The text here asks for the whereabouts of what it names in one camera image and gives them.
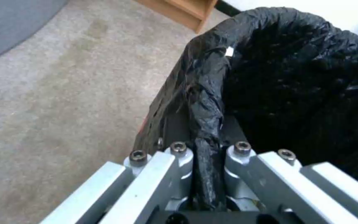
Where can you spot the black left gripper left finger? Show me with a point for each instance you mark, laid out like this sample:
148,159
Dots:
141,186

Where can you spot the black furniture leg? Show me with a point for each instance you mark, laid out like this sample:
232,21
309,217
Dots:
227,8

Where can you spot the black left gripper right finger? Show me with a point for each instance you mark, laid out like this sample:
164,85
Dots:
278,184

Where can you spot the trash bin with black bag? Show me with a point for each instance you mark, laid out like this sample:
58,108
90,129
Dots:
291,81

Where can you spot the light wooden furniture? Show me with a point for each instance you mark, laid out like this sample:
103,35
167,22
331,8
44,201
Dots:
185,11

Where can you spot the grey round upholstered seat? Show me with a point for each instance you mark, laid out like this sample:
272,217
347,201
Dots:
11,23

